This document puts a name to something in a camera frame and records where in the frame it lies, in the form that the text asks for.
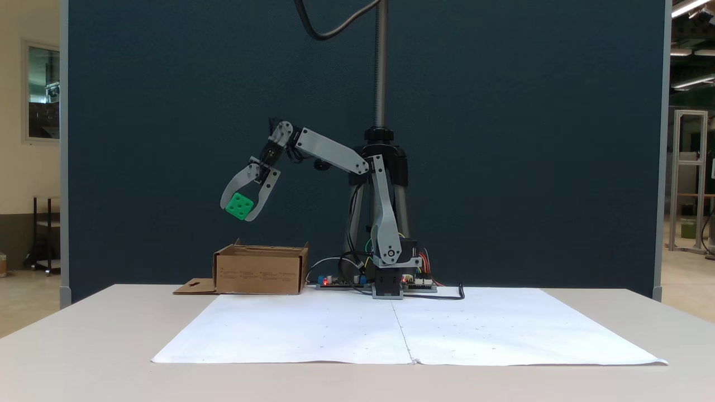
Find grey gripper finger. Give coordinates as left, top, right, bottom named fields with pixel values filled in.
left=245, top=169, right=281, bottom=223
left=220, top=164, right=261, bottom=214

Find green die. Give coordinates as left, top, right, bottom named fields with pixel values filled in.
left=225, top=193, right=255, bottom=221

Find brown cardboard box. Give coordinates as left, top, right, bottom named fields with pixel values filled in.
left=173, top=239, right=309, bottom=295

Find blue circuit board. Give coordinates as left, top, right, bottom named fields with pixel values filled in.
left=316, top=274, right=372, bottom=291

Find black tripod stand with pole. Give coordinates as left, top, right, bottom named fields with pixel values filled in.
left=345, top=0, right=412, bottom=280

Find black shelf rack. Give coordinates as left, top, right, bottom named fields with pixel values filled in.
left=23, top=195, right=61, bottom=276

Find framed window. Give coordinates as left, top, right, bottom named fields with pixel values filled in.
left=22, top=39, right=61, bottom=145

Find dark blue partition panel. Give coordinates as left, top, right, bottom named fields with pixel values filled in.
left=60, top=0, right=671, bottom=309

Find white paper sheet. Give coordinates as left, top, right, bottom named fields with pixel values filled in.
left=151, top=288, right=669, bottom=367

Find black hanging hose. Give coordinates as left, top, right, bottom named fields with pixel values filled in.
left=294, top=0, right=383, bottom=41

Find red wires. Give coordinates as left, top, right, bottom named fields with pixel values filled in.
left=418, top=252, right=445, bottom=286

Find circuit board with coloured wires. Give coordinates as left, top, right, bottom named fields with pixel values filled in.
left=402, top=276, right=438, bottom=293

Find black power cable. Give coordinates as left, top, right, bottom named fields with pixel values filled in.
left=402, top=283, right=466, bottom=301

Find aluminium frame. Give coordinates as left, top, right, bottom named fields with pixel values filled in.
left=669, top=109, right=709, bottom=253

